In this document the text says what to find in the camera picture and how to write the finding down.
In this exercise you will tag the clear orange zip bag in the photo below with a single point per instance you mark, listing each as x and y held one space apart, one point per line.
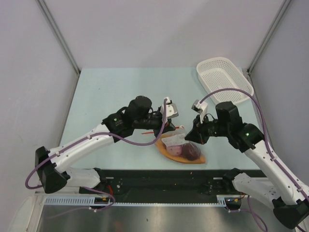
175 137

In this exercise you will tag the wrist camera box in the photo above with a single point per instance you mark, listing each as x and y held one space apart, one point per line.
169 109
200 108

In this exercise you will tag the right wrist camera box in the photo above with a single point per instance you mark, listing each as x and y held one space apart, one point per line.
200 108

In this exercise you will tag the left aluminium frame post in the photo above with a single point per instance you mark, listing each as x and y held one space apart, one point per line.
47 14

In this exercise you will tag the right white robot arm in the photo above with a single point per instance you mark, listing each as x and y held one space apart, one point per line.
287 197

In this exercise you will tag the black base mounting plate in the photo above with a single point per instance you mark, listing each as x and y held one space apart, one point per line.
166 186

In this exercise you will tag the aluminium frame post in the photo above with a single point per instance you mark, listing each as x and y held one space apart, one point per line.
270 33
47 14

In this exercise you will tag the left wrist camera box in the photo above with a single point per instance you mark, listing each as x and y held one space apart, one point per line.
169 109

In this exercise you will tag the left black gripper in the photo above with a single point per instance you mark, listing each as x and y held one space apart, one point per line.
168 125

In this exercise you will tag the right aluminium frame post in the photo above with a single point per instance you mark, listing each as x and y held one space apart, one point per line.
270 33

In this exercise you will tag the fake purple onion half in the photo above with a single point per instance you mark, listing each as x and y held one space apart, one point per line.
175 150

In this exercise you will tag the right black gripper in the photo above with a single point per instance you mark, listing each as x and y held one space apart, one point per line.
197 134

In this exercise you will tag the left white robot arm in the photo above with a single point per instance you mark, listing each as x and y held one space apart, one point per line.
54 166

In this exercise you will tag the white perforated plastic basket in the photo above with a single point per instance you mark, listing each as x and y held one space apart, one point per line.
219 73

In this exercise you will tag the white slotted cable duct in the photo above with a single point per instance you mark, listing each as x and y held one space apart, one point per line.
97 201

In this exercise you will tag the fake dark red fig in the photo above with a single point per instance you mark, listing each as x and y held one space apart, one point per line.
190 152

